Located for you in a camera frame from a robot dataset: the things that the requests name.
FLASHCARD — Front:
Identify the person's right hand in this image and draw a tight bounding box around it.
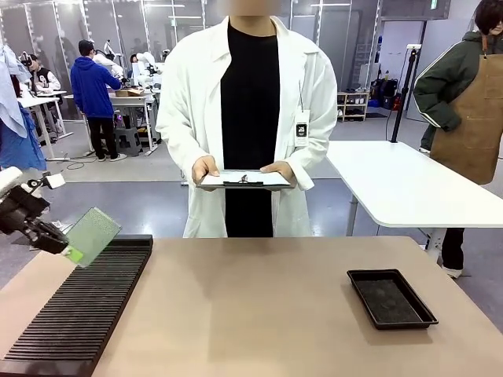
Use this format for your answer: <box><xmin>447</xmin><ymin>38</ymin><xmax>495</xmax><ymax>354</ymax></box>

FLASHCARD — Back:
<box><xmin>191</xmin><ymin>155</ymin><xmax>222</xmax><ymax>186</ymax></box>

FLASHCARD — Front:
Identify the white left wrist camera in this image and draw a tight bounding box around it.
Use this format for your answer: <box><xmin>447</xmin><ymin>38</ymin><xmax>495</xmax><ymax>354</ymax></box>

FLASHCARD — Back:
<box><xmin>27</xmin><ymin>172</ymin><xmax>66</xmax><ymax>194</ymax></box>

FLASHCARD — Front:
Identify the seated person in varsity jacket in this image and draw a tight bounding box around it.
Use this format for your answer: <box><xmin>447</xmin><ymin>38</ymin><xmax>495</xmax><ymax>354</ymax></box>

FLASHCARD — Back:
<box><xmin>20</xmin><ymin>53</ymin><xmax>63</xmax><ymax>96</ymax></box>

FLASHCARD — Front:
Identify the black slotted PCB rack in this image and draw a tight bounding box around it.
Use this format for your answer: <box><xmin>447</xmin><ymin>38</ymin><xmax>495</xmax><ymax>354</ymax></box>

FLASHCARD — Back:
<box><xmin>0</xmin><ymin>234</ymin><xmax>154</xmax><ymax>375</ymax></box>

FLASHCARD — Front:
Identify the black bags pile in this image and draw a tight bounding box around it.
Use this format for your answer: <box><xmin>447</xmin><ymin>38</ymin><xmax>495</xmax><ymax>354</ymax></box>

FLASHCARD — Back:
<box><xmin>370</xmin><ymin>77</ymin><xmax>402</xmax><ymax>111</ymax></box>

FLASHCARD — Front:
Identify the wooden shoe shelf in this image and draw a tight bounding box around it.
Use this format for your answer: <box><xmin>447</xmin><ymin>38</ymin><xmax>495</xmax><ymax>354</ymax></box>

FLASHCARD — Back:
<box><xmin>336</xmin><ymin>90</ymin><xmax>371</xmax><ymax>123</ymax></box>

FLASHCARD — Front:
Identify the black plastic tray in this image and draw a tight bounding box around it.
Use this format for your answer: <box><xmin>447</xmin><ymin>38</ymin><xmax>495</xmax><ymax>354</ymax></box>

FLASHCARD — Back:
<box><xmin>346</xmin><ymin>268</ymin><xmax>439</xmax><ymax>331</ymax></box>

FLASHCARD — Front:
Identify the person in blue shirt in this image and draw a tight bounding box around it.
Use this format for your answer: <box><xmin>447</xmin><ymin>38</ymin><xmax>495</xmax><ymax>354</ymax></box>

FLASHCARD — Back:
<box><xmin>0</xmin><ymin>42</ymin><xmax>48</xmax><ymax>172</ymax></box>

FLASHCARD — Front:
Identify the person's right forearm white sleeve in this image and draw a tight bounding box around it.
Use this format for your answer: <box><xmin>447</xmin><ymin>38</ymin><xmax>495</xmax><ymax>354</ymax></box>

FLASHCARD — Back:
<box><xmin>155</xmin><ymin>90</ymin><xmax>215</xmax><ymax>166</ymax></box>

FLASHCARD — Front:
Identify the large white table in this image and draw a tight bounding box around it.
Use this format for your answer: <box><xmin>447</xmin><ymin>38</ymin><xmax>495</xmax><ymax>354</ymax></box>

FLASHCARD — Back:
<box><xmin>325</xmin><ymin>140</ymin><xmax>503</xmax><ymax>260</ymax></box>

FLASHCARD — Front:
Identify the person's left hand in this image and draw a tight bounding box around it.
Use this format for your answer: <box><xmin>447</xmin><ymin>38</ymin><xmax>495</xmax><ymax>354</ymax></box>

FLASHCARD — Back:
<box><xmin>259</xmin><ymin>160</ymin><xmax>294</xmax><ymax>184</ymax></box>

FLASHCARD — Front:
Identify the white ID badge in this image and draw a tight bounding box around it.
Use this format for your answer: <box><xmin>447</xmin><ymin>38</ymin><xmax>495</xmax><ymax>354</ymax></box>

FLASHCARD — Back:
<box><xmin>295</xmin><ymin>110</ymin><xmax>312</xmax><ymax>148</ymax></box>

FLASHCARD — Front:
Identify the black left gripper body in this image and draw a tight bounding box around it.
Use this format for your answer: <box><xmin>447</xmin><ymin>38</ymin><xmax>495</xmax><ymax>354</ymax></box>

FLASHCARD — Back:
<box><xmin>0</xmin><ymin>184</ymin><xmax>51</xmax><ymax>239</ymax></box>

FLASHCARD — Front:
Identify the green perforated PCB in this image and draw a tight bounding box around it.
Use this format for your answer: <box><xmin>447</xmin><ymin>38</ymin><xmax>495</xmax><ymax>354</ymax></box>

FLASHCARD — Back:
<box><xmin>64</xmin><ymin>207</ymin><xmax>123</xmax><ymax>269</ymax></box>

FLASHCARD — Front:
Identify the person's left forearm white sleeve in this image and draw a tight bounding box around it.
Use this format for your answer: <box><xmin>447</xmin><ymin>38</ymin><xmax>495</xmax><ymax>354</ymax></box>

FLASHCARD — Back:
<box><xmin>277</xmin><ymin>97</ymin><xmax>339</xmax><ymax>191</ymax></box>

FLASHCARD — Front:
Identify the black tripod pole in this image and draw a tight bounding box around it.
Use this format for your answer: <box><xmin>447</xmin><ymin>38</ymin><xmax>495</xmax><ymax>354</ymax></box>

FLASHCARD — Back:
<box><xmin>390</xmin><ymin>43</ymin><xmax>422</xmax><ymax>144</ymax></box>

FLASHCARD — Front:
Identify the person in brown apron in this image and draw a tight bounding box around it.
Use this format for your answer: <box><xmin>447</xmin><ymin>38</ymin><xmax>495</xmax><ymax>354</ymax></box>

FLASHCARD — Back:
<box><xmin>413</xmin><ymin>0</ymin><xmax>503</xmax><ymax>280</ymax></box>

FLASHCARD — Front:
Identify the black step stool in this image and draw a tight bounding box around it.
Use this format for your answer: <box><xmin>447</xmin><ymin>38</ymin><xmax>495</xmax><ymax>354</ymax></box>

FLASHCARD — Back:
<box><xmin>114</xmin><ymin>126</ymin><xmax>143</xmax><ymax>158</ymax></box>

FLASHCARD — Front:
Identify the grey clipboard with paper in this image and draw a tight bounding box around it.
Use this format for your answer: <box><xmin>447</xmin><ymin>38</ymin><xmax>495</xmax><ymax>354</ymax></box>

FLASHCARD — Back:
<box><xmin>195</xmin><ymin>169</ymin><xmax>297</xmax><ymax>192</ymax></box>

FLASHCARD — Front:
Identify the small white background desk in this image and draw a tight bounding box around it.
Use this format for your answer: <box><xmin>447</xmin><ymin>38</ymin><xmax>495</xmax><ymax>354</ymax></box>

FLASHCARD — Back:
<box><xmin>17</xmin><ymin>90</ymin><xmax>75</xmax><ymax>161</ymax></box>

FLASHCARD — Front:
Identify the person in blue hoodie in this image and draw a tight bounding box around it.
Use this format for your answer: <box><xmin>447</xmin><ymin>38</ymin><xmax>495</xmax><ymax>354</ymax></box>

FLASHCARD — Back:
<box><xmin>70</xmin><ymin>38</ymin><xmax>129</xmax><ymax>163</ymax></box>

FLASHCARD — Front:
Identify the person in white lab coat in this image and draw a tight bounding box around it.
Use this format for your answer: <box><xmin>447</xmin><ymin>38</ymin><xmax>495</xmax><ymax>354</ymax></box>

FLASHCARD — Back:
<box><xmin>155</xmin><ymin>0</ymin><xmax>339</xmax><ymax>239</ymax></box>

